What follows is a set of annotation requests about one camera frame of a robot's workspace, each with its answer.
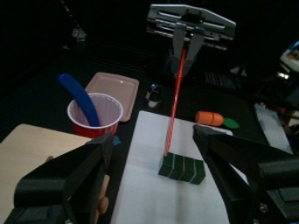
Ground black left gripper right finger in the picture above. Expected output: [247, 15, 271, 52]
[191, 124, 299, 224]

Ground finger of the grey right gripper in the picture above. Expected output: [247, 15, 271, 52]
[181, 28, 205, 77]
[167, 24, 188, 77]

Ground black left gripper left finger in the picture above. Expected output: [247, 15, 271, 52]
[4, 132, 114, 224]

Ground dark green sushi roll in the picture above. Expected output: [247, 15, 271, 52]
[157, 151, 207, 186]

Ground light wooden board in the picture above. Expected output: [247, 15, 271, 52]
[0, 123, 93, 224]

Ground grey metal strip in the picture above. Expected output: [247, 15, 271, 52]
[253, 102, 295, 155]

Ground black and white toy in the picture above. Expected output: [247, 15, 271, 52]
[144, 83, 164, 109]

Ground orange toy carrot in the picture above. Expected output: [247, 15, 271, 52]
[193, 110, 241, 130]

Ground pink plastic tray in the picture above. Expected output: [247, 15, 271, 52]
[84, 72, 140, 123]

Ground white and blue background gear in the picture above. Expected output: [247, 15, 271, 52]
[279, 40, 299, 74]

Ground white cutting board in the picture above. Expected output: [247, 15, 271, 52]
[109, 109, 249, 224]

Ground red plastic cup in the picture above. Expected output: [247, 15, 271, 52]
[66, 92, 125, 139]

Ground blue plastic utensil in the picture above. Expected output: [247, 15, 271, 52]
[56, 73, 101, 127]

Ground grey background bracket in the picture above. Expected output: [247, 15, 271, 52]
[69, 27, 88, 42]

